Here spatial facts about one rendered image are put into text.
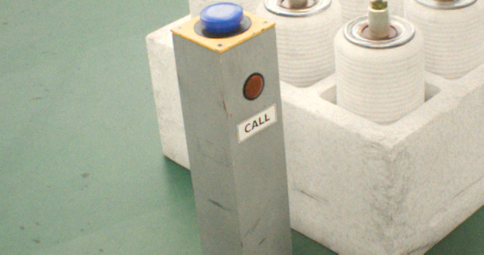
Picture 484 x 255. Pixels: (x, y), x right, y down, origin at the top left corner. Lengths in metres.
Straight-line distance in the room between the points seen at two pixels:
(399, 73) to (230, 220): 0.22
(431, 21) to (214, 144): 0.28
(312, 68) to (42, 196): 0.41
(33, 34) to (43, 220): 0.54
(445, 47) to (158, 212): 0.40
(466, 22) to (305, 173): 0.24
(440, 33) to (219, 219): 0.31
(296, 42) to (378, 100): 0.12
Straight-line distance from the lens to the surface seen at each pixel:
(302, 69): 1.06
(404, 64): 0.98
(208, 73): 0.88
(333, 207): 1.06
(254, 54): 0.89
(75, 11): 1.74
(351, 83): 0.99
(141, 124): 1.37
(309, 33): 1.04
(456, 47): 1.07
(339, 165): 1.02
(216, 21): 0.88
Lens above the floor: 0.71
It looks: 32 degrees down
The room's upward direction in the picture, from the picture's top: 6 degrees counter-clockwise
